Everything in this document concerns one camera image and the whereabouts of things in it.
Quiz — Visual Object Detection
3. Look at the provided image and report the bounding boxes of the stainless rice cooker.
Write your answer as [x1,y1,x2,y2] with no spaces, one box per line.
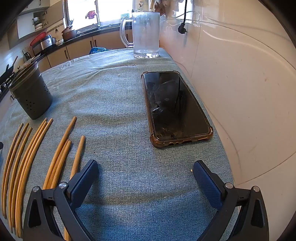
[38,35,52,49]

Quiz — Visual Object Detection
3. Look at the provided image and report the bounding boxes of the red basin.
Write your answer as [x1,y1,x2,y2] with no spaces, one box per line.
[30,32,47,45]

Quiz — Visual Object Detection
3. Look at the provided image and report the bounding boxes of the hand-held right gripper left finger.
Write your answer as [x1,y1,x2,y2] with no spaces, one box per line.
[23,159,99,241]

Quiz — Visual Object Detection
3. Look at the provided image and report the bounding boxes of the brown clay pot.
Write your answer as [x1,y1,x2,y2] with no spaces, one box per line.
[61,29,77,42]

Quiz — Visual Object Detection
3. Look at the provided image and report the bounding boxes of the blue plastic bag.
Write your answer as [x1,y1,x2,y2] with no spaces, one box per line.
[90,47,108,55]

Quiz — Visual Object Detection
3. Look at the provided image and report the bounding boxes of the translucent bag brown contents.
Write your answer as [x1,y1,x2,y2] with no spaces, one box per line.
[153,0,172,15]

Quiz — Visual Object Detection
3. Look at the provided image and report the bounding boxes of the clear glass mug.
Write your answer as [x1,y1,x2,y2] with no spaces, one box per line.
[119,11,160,59]

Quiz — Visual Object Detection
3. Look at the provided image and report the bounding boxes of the gas stove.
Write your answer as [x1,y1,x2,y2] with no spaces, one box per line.
[0,70,16,93]

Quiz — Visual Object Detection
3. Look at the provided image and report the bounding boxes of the kitchen window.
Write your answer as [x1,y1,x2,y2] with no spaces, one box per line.
[65,0,134,28]

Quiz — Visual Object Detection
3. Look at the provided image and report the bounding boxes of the dark grey chopstick holder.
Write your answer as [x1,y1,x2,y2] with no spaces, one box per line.
[9,61,53,120]

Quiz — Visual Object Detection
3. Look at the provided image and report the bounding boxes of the black power cable with plug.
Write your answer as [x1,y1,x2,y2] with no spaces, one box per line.
[178,0,188,35]

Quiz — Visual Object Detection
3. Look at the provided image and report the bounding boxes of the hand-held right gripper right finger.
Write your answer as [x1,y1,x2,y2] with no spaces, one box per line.
[193,160,270,241]

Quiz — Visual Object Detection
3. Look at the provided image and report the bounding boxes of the bunch of wooden chopsticks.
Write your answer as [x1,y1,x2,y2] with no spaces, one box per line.
[1,116,77,239]

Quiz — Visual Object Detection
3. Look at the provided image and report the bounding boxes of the beige wall cabinets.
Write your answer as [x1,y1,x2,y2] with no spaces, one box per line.
[17,0,50,39]

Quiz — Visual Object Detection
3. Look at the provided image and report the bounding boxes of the blue-green tablecloth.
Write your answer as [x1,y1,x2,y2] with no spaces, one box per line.
[0,47,241,241]

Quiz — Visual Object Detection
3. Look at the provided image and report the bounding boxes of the wooden chopstick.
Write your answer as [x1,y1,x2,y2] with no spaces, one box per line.
[45,139,70,189]
[50,140,72,189]
[63,136,85,241]

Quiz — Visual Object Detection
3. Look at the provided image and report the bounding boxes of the smartphone in brown case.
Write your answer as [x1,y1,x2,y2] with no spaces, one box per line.
[141,71,213,147]

